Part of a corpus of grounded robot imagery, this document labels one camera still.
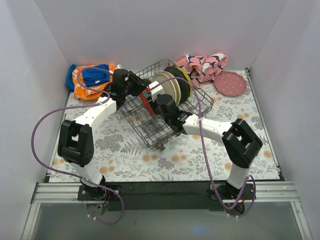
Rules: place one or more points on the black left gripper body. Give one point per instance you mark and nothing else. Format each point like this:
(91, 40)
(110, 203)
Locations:
(138, 81)

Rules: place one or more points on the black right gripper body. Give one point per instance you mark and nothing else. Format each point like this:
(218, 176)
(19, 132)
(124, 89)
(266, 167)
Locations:
(152, 104)

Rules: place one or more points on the red teal floral plate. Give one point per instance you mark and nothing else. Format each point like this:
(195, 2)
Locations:
(149, 104)

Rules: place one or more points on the cream green plate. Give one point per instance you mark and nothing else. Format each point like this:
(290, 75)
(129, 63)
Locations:
(176, 85)
(167, 86)

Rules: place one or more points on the green polka dot plate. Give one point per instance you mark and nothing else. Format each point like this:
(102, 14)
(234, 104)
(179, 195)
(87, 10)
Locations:
(187, 77)

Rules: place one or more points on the dark blue floral plate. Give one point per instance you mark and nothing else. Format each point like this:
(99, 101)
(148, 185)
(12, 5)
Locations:
(184, 87)

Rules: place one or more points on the pink polka dot plate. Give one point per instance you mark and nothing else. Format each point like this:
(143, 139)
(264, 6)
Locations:
(230, 84)

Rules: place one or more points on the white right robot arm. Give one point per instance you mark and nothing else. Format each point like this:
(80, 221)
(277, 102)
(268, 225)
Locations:
(240, 141)

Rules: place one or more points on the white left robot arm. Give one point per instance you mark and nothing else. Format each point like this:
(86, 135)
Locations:
(76, 141)

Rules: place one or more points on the blue folded towel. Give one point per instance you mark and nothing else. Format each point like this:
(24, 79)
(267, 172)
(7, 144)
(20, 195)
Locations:
(91, 77)

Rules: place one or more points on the orange white patterned cloth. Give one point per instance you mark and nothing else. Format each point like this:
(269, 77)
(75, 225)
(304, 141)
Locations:
(84, 93)

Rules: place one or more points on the pink navy patterned cloth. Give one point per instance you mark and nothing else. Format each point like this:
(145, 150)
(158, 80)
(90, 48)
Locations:
(202, 69)

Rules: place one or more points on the floral patterned table mat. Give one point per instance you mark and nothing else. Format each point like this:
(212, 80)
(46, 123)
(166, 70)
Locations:
(139, 147)

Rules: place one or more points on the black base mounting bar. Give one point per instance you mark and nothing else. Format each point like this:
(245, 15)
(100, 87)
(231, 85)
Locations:
(153, 195)

